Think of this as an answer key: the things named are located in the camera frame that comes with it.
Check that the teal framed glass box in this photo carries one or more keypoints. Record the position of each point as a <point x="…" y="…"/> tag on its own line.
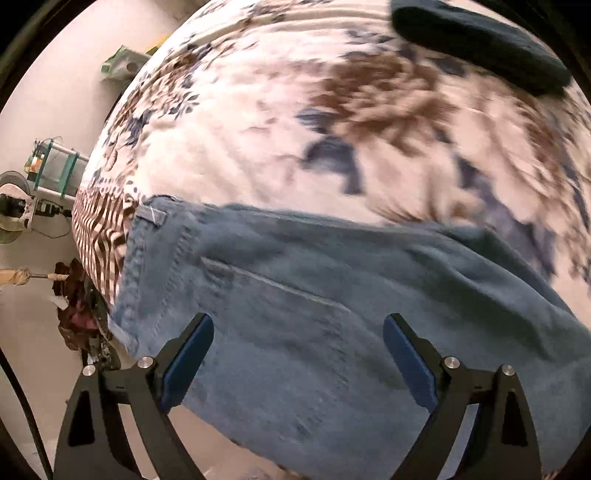
<point x="54" y="166"/>

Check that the dark green folded cloth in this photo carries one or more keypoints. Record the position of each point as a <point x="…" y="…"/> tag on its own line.
<point x="480" y="39"/>

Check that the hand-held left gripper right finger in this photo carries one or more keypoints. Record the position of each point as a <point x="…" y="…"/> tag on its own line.
<point x="411" y="357"/>

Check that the white round fan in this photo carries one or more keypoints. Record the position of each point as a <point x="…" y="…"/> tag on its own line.
<point x="14" y="205"/>

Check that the dark red crumpled cloth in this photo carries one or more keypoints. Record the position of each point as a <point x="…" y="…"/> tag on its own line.
<point x="76" y="307"/>

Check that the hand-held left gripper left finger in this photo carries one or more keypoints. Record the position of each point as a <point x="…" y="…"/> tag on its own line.
<point x="184" y="362"/>

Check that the blue denim pants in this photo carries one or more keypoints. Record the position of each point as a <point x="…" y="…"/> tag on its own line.
<point x="295" y="323"/>

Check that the green plastic bag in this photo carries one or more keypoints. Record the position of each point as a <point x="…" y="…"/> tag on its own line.
<point x="123" y="62"/>

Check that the floral printed bed sheet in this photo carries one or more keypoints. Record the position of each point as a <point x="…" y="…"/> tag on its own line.
<point x="258" y="120"/>

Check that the wooden stick tool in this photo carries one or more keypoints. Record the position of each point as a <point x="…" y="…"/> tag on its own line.
<point x="27" y="276"/>

